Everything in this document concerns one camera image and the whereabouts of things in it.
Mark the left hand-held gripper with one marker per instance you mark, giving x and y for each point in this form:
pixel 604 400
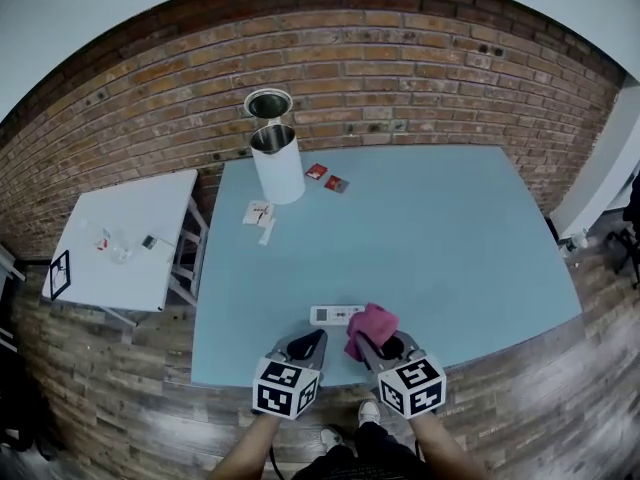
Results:
pixel 280 390

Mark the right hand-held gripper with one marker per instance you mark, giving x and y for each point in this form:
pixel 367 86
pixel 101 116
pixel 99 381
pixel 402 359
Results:
pixel 412 388

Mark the pink cloth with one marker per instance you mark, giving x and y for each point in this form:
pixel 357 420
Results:
pixel 372 325

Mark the white remote control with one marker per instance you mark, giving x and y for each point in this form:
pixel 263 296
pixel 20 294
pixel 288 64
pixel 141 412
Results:
pixel 330 315

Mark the person's left forearm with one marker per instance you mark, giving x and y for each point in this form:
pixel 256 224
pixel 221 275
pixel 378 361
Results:
pixel 250 448

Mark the person's right forearm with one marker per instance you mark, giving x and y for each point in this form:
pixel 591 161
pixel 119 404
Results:
pixel 445 448

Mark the person's right white shoe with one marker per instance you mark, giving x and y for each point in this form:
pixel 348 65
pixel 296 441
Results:
pixel 369 412

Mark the person's white shoe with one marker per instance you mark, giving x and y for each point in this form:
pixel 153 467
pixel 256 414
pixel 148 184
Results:
pixel 331 437
pixel 369 412

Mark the person's black trousers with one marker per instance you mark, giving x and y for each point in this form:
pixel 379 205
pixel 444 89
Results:
pixel 380 440

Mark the person's left white shoe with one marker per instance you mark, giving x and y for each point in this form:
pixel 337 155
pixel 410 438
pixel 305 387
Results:
pixel 331 437

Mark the person's black printed shirt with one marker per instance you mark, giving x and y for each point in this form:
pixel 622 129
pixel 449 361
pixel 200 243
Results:
pixel 360 470

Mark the white stick sachet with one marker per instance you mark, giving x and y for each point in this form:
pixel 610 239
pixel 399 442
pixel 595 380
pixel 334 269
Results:
pixel 267 231

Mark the white paper sachet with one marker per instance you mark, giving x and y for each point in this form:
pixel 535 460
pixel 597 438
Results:
pixel 258 213

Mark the red and grey packet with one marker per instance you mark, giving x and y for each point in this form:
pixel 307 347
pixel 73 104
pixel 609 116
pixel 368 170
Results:
pixel 336 184

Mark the white cylindrical bin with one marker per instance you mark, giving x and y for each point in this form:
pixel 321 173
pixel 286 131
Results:
pixel 280 173

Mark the red square packet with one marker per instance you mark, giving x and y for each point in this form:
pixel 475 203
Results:
pixel 317 171

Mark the small dark card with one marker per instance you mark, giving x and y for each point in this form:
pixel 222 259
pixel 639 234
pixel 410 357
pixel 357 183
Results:
pixel 149 241

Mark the small white folding table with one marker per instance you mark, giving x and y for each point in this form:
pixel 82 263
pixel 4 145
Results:
pixel 125 273

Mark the clear plastic wrapper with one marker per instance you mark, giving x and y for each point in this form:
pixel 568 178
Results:
pixel 121 249

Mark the clear plastic bottle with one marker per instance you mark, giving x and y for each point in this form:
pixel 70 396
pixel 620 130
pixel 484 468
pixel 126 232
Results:
pixel 575 240

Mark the small red and white packet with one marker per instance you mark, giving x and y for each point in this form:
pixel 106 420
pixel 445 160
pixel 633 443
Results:
pixel 103 240

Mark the black-framed white board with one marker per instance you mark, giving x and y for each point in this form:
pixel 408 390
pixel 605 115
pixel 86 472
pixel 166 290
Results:
pixel 60 274

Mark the black office chair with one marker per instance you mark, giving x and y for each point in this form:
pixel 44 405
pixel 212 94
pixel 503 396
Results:
pixel 630 248

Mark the grey metal rack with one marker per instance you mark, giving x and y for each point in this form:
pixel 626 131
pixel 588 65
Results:
pixel 7 278

